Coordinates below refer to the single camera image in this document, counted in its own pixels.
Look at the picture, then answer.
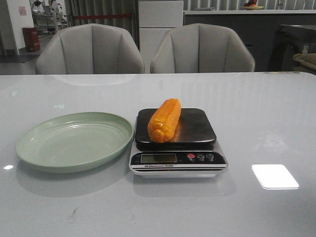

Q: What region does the yellow corn cob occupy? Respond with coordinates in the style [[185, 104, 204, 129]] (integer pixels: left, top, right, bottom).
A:
[[147, 98, 181, 143]]

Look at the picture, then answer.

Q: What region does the black silver kitchen scale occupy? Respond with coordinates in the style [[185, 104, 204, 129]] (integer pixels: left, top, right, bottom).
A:
[[129, 108, 229, 178]]

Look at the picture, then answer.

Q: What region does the right grey upholstered chair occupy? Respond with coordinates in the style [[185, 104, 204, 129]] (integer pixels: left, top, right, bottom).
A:
[[150, 23, 255, 74]]

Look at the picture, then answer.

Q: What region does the grey upholstered chair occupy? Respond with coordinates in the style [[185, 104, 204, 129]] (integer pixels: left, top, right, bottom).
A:
[[150, 23, 255, 74], [35, 23, 145, 75]]

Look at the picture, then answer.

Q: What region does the light green plate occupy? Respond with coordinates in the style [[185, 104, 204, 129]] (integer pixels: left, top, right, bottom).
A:
[[15, 112, 134, 173]]

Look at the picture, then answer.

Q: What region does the left grey upholstered chair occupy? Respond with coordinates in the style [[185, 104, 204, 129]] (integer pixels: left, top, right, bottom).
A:
[[35, 23, 145, 75]]

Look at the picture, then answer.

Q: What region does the white cabinet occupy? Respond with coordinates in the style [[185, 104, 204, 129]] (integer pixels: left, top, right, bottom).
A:
[[138, 0, 184, 74]]

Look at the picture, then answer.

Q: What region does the red barrier tape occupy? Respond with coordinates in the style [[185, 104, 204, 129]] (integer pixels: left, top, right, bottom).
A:
[[72, 13, 133, 20]]

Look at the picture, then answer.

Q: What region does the grey counter with white top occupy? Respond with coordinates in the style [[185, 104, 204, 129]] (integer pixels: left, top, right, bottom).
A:
[[184, 10, 316, 72]]

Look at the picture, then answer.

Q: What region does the fruit plate on counter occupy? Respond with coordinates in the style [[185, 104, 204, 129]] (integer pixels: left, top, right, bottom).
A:
[[241, 0, 264, 10]]

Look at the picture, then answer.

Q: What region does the red bin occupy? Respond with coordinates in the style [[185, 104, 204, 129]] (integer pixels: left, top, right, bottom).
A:
[[22, 27, 40, 52]]

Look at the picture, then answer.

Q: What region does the beige cushion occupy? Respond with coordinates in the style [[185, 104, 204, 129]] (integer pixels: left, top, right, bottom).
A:
[[293, 53, 316, 75]]

